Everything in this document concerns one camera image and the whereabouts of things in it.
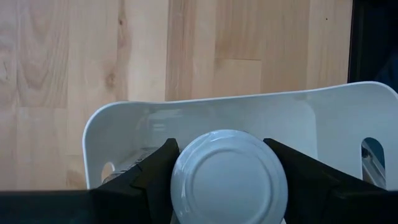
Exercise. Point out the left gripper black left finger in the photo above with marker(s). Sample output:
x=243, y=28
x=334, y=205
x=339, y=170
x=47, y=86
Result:
x=124, y=205

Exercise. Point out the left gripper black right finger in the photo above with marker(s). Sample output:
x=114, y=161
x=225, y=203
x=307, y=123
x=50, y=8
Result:
x=326, y=199

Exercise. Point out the bagel sesame seasoning glass jar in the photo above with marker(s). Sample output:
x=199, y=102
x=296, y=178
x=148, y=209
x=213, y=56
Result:
x=228, y=180

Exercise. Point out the white plastic bin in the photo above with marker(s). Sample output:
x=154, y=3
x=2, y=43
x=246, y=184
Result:
x=248, y=112

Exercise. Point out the black aluminium table frame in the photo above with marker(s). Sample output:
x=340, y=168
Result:
x=373, y=40

